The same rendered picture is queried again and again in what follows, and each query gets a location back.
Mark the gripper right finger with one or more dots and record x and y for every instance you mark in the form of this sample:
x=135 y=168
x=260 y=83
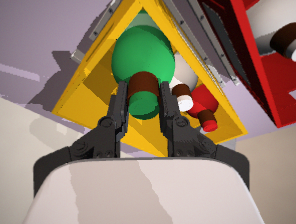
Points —
x=186 y=141

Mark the white bottle with brown label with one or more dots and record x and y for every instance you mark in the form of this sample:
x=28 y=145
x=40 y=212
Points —
x=183 y=83

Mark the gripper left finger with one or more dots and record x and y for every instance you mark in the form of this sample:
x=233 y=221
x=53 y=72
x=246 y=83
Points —
x=104 y=141

